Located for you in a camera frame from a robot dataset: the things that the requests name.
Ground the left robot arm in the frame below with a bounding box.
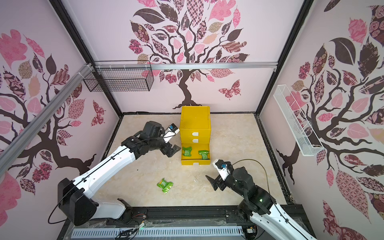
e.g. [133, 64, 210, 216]
[57, 121, 181, 226]

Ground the white slotted cable duct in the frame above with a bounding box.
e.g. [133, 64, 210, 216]
[70, 226, 245, 240]

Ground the black base frame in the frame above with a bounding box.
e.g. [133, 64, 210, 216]
[57, 205, 316, 240]

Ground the aluminium rail back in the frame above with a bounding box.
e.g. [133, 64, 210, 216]
[96, 62, 278, 70]

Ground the black wire basket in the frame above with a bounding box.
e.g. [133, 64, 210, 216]
[84, 60, 154, 92]

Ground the green cookie packet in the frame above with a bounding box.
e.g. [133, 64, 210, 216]
[157, 178, 174, 194]
[198, 150, 210, 160]
[183, 147, 192, 157]

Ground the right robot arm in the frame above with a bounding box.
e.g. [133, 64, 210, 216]
[206, 164, 315, 240]

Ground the white wire basket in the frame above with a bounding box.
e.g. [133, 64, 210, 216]
[273, 85, 325, 157]

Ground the yellow bottom drawer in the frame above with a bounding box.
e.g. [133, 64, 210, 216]
[181, 144, 211, 166]

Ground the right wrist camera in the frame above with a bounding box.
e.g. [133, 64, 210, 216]
[213, 159, 234, 181]

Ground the green cookie packet front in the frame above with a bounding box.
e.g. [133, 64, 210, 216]
[198, 150, 210, 160]

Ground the aluminium rail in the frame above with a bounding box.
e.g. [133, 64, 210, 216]
[1, 64, 93, 175]
[96, 62, 278, 70]

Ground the yellow three-drawer cabinet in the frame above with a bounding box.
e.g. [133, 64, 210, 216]
[179, 105, 212, 166]

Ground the aluminium rail left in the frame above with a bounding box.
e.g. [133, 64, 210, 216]
[1, 64, 93, 175]

